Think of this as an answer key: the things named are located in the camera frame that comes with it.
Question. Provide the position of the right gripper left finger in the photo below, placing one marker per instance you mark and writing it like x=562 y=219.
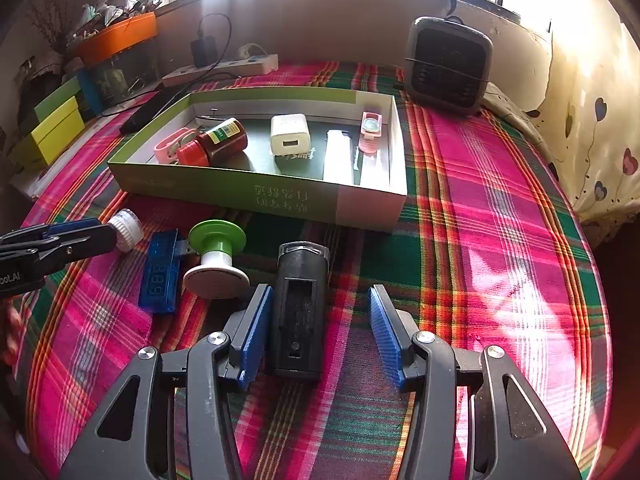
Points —
x=131 y=433

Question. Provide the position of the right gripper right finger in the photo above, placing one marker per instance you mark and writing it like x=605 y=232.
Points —
x=511 y=435

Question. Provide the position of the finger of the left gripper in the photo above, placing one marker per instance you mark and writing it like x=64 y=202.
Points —
x=57 y=251
x=42 y=231

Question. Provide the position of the small white cap bottle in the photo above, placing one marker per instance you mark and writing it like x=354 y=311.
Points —
x=128 y=229

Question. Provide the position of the blue USB voltage meter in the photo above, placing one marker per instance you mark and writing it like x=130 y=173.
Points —
x=161 y=272

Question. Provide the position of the pink white cable clip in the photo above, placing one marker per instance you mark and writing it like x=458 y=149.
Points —
x=166 y=151

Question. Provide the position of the red cap medicine bottle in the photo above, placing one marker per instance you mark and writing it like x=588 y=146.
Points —
x=210 y=146

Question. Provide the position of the white USB wall charger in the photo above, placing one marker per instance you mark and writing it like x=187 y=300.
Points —
x=289 y=135

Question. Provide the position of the pink white small gadget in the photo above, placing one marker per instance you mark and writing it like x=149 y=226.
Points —
x=370 y=132

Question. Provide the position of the yellow box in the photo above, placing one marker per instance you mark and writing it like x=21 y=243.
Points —
x=41 y=148

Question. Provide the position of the green box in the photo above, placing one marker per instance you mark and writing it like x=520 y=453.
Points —
x=42 y=95

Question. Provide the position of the blue book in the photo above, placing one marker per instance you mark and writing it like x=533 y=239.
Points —
x=90 y=92

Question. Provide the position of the clear glass tank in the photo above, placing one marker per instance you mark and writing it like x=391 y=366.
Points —
x=126 y=73

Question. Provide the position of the plaid pink green cloth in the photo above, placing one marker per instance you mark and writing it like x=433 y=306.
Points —
x=486 y=251

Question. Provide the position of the black smartphone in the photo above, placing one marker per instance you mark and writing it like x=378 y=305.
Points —
x=162 y=100

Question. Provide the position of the orange plastic bin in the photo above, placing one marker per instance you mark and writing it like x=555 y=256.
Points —
x=115 y=39

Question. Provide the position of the green cardboard box tray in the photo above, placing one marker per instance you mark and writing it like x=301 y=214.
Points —
x=292 y=185

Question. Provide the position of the black power adapter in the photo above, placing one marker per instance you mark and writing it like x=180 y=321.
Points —
x=204 y=51

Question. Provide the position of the white plug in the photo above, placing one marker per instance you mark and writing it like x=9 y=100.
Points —
x=251 y=49

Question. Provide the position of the white power strip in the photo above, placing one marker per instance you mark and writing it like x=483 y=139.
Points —
x=255 y=65

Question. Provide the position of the heart pattern curtain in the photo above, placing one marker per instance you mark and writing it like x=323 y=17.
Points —
x=587 y=126

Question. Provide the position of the grey desktop fan heater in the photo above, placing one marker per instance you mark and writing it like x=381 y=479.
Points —
x=447 y=64

